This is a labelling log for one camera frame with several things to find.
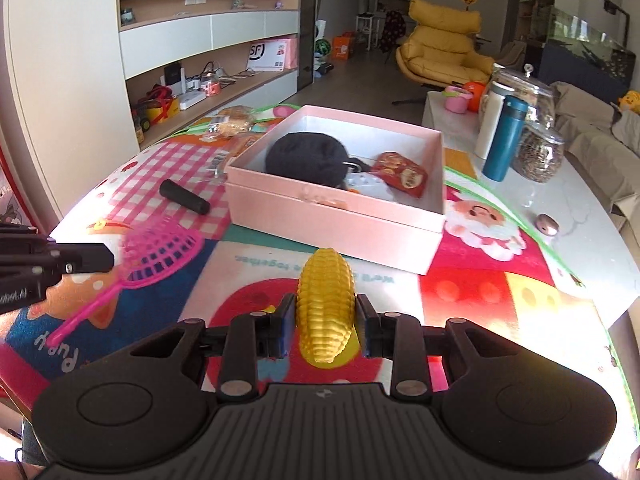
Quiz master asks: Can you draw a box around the small glass jar of seeds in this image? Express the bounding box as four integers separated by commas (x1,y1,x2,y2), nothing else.
511,122,565,183

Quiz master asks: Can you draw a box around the teal thermos bottle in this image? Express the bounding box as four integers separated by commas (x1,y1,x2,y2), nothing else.
482,96,528,182

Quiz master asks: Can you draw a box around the glass fish tank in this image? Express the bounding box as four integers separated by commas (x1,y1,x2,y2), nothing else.
536,0,637,102

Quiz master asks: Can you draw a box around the pink cardboard box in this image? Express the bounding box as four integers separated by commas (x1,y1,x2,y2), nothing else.
224,105,446,274

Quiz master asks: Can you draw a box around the orange round toy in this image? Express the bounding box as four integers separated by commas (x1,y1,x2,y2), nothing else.
463,81,486,113

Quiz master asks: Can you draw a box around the pink plastic cup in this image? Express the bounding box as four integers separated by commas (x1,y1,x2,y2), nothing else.
442,86,473,115

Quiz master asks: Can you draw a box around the white router box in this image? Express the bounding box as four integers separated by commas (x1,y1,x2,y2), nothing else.
178,90,207,110

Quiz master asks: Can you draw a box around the yellow lounge chair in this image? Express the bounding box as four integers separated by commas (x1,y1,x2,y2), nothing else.
395,0,494,88

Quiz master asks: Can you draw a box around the colourful cartoon play mat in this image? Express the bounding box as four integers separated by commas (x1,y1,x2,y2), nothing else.
0,103,616,411

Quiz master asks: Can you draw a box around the beige sofa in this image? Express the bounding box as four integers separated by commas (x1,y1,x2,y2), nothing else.
551,81,639,231

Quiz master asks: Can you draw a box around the pink toy strainer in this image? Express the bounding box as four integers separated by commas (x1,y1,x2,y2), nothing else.
46,217,204,347

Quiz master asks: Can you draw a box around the white wall shelf unit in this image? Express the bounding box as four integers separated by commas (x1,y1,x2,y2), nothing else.
119,9,299,148

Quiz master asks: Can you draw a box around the red and yellow toy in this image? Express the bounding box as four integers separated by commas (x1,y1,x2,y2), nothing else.
134,84,180,132

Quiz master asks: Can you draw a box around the large glass jar of nuts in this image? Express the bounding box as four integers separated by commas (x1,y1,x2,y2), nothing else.
482,64,555,128

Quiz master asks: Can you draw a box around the packaged bread with white label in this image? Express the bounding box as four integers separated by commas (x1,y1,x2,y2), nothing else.
201,105,255,143

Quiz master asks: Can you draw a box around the yellow plush toy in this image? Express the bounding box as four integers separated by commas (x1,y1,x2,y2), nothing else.
618,90,640,114

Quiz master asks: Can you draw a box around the small metallic round object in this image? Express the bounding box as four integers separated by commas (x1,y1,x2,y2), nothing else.
534,214,559,237

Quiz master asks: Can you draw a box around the white SF parcel box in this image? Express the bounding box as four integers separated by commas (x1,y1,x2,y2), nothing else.
246,38,290,72

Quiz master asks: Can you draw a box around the black cylinder handle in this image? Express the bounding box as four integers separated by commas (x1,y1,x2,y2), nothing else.
160,179,210,216

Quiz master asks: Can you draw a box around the yellow toy corn cob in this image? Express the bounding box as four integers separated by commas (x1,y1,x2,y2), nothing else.
295,248,356,365

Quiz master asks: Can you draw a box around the white thermos bottle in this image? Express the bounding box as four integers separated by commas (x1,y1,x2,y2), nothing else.
475,81,514,160

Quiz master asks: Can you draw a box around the red snack packet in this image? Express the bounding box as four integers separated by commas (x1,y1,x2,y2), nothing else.
371,152,428,198

